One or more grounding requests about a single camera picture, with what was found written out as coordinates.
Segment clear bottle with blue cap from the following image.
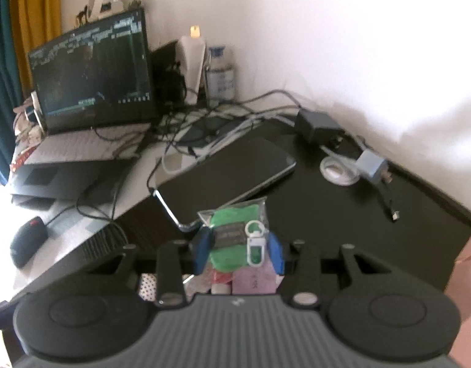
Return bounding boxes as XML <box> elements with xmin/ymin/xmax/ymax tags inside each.
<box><xmin>205</xmin><ymin>46</ymin><xmax>237</xmax><ymax>104</ymax></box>

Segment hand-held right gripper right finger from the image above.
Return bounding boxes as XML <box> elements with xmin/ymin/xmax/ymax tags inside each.
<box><xmin>266</xmin><ymin>233</ymin><xmax>395</xmax><ymax>309</ymax></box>

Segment yellow curtain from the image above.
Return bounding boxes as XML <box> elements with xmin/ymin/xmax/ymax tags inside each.
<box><xmin>9</xmin><ymin>0</ymin><xmax>63</xmax><ymax>89</ymax></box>

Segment black power adapter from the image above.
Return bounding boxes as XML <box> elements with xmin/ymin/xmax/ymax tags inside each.
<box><xmin>295</xmin><ymin>108</ymin><xmax>341</xmax><ymax>143</ymax></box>

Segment white dotted band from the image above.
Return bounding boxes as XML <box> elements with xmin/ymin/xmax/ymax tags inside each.
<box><xmin>137</xmin><ymin>272</ymin><xmax>157</xmax><ymax>301</ymax></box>

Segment black box device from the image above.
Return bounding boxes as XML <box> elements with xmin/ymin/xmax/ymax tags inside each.
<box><xmin>150</xmin><ymin>42</ymin><xmax>186</xmax><ymax>123</ymax></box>

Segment white cable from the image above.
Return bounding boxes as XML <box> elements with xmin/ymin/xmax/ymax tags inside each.
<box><xmin>162</xmin><ymin>113</ymin><xmax>297</xmax><ymax>173</ymax></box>

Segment green cloth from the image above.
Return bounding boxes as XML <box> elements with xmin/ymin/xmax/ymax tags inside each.
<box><xmin>197</xmin><ymin>197</ymin><xmax>268</xmax><ymax>274</ymax></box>

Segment black charging cable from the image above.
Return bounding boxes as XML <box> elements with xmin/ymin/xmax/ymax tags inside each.
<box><xmin>379</xmin><ymin>176</ymin><xmax>401</xmax><ymax>223</ymax></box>

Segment teal curtain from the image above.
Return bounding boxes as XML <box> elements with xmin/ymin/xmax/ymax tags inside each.
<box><xmin>0</xmin><ymin>0</ymin><xmax>23</xmax><ymax>169</ymax></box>

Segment grey charger plug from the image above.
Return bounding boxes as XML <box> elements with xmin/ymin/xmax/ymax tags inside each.
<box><xmin>356</xmin><ymin>150</ymin><xmax>393</xmax><ymax>182</ymax></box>

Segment silver open laptop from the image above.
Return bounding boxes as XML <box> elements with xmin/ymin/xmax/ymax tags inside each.
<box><xmin>27</xmin><ymin>7</ymin><xmax>159</xmax><ymax>165</ymax></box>

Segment pink cardboard box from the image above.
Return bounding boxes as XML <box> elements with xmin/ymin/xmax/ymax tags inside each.
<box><xmin>446</xmin><ymin>222</ymin><xmax>471</xmax><ymax>368</ymax></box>

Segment black mouse cable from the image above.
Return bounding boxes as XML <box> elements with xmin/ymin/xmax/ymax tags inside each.
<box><xmin>47</xmin><ymin>199</ymin><xmax>84</xmax><ymax>225</ymax></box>

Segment red and white tube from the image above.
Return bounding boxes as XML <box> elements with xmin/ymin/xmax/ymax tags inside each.
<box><xmin>210</xmin><ymin>270</ymin><xmax>234</xmax><ymax>296</ymax></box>

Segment black tablet with silver edge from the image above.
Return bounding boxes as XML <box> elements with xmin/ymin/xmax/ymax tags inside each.
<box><xmin>153</xmin><ymin>136</ymin><xmax>297</xmax><ymax>232</ymax></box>

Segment white plastic key clip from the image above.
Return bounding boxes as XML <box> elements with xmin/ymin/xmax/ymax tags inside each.
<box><xmin>245</xmin><ymin>220</ymin><xmax>266</xmax><ymax>268</ymax></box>

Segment white tube with yellow cap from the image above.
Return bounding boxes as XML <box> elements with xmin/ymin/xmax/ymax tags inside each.
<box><xmin>178</xmin><ymin>26</ymin><xmax>205</xmax><ymax>104</ymax></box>

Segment black power cable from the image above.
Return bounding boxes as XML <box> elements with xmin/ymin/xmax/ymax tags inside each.
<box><xmin>155</xmin><ymin>90</ymin><xmax>303</xmax><ymax>154</ymax></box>

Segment black computer mouse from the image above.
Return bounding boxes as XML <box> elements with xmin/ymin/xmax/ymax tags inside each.
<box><xmin>10</xmin><ymin>217</ymin><xmax>49</xmax><ymax>269</ymax></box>

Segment black desktop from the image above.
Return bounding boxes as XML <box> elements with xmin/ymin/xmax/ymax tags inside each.
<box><xmin>78</xmin><ymin>117</ymin><xmax>471</xmax><ymax>292</ymax></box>

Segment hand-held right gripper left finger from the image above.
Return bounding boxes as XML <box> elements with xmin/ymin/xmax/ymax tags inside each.
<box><xmin>80</xmin><ymin>228</ymin><xmax>217</xmax><ymax>309</ymax></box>

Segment dark closed laptop under stand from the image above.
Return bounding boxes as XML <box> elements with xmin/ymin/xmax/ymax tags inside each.
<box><xmin>7</xmin><ymin>157</ymin><xmax>140</xmax><ymax>209</ymax></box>

